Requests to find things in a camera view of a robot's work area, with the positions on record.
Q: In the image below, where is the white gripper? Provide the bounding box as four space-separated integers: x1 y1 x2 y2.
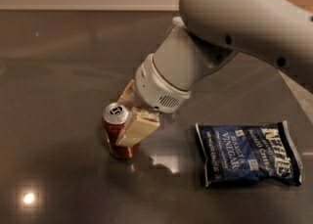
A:
116 54 191 147

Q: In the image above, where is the red coke can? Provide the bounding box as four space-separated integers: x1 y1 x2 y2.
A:
102 102 139 160

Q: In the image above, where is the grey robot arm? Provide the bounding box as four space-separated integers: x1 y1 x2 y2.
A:
116 0 313 147

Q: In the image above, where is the clear plastic water bottle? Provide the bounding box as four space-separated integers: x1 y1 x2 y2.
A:
172 17 185 27

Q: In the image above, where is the blue kettle chips bag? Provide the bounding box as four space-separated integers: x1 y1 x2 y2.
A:
196 120 302 187

